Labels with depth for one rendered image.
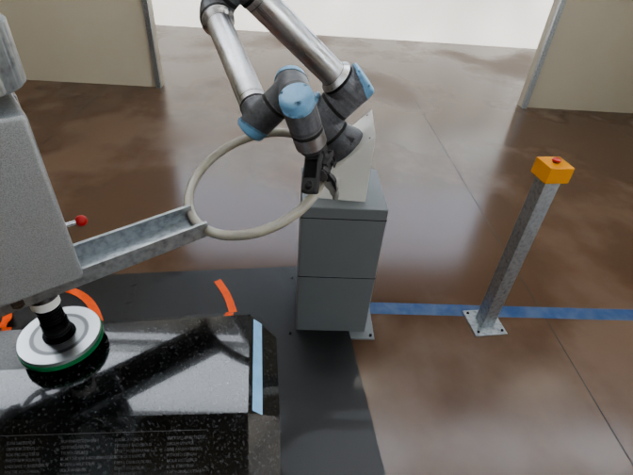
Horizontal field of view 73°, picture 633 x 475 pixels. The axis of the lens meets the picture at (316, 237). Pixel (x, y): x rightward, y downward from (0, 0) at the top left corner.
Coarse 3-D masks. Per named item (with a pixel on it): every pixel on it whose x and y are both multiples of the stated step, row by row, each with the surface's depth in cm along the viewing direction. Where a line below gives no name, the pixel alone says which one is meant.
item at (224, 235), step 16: (224, 144) 151; (240, 144) 152; (208, 160) 148; (192, 176) 144; (192, 192) 140; (320, 192) 126; (192, 208) 135; (304, 208) 123; (192, 224) 131; (272, 224) 121
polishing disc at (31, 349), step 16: (32, 320) 124; (80, 320) 125; (96, 320) 125; (32, 336) 119; (80, 336) 120; (96, 336) 121; (32, 352) 115; (48, 352) 116; (64, 352) 116; (80, 352) 116
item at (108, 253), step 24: (168, 216) 130; (96, 240) 119; (120, 240) 124; (144, 240) 125; (168, 240) 121; (192, 240) 126; (96, 264) 110; (120, 264) 115; (72, 288) 109; (0, 312) 101
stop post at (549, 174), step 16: (544, 160) 193; (544, 176) 191; (560, 176) 190; (528, 192) 205; (544, 192) 197; (528, 208) 206; (544, 208) 203; (528, 224) 208; (512, 240) 219; (528, 240) 215; (512, 256) 220; (496, 272) 235; (512, 272) 228; (496, 288) 235; (496, 304) 242; (480, 320) 253; (496, 320) 258
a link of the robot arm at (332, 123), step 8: (320, 96) 181; (320, 104) 180; (328, 104) 178; (320, 112) 180; (328, 112) 179; (336, 112) 179; (328, 120) 181; (336, 120) 182; (344, 120) 185; (328, 128) 184; (336, 128) 184; (328, 136) 185
